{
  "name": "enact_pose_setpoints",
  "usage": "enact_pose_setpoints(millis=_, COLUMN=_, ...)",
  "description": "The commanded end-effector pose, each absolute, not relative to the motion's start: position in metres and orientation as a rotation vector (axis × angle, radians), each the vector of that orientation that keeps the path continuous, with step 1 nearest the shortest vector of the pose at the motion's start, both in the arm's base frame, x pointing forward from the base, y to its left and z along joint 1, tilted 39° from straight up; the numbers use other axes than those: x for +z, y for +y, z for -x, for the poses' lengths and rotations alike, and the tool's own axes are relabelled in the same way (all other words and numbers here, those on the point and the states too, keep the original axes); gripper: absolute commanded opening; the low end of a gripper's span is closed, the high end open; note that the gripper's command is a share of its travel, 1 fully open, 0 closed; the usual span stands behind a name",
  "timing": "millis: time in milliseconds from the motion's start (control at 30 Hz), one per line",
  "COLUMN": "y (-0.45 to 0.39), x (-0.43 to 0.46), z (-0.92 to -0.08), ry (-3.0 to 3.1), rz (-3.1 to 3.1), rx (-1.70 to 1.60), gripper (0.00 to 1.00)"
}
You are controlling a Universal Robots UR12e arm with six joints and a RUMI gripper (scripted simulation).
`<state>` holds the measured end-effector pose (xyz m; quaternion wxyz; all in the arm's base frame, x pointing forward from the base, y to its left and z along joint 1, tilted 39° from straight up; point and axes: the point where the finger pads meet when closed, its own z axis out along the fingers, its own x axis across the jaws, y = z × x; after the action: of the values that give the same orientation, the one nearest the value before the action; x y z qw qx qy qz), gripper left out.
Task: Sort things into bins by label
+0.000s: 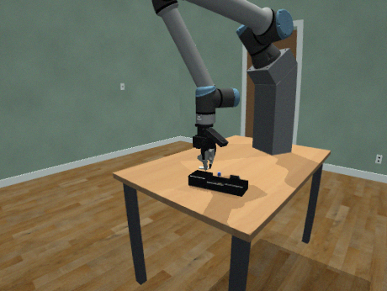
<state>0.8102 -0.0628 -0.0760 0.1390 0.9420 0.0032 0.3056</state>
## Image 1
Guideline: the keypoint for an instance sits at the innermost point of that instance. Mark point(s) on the black rack of three labelled bins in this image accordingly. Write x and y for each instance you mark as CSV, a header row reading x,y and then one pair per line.
x,y
206,180

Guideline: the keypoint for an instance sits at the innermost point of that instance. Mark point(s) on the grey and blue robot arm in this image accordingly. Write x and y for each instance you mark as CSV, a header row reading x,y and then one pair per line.
x,y
271,25

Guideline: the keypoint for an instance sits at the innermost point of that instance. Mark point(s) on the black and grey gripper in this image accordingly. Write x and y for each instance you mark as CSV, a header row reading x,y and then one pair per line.
x,y
205,144

